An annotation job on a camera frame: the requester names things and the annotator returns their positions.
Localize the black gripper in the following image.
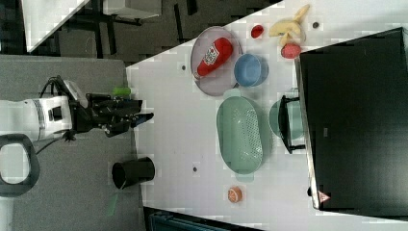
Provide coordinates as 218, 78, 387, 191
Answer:
70, 93, 154, 138

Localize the green plastic strainer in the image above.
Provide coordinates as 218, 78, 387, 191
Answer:
217, 89, 264, 183

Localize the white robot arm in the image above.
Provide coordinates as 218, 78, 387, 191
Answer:
1, 93, 154, 197

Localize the green cylinder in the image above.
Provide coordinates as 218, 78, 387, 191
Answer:
113, 87, 132, 96

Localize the grey round plate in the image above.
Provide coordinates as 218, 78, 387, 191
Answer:
191, 26, 242, 96

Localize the red ketchup bottle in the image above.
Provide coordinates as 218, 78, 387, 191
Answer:
193, 38, 234, 79

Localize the blue bowl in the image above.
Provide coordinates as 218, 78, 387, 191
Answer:
234, 54, 268, 88

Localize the orange slice toy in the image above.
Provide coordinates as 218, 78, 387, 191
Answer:
228, 186, 242, 203

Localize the white table in background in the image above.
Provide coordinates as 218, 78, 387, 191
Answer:
20, 0, 90, 53

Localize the small red toy fruit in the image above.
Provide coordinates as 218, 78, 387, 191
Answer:
250, 25, 264, 39

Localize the red strawberry toy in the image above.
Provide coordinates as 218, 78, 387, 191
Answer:
281, 43, 301, 59

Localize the yellow peeled banana toy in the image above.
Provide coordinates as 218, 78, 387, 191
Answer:
268, 4, 310, 46

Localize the black box appliance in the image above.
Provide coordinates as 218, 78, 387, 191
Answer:
295, 27, 408, 220

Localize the black cylinder camera mount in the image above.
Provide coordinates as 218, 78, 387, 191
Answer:
112, 157, 155, 189

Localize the blue metal frame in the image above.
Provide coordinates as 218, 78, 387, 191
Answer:
142, 206, 268, 231

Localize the green pot with black handle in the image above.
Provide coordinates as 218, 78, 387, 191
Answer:
268, 95, 306, 154

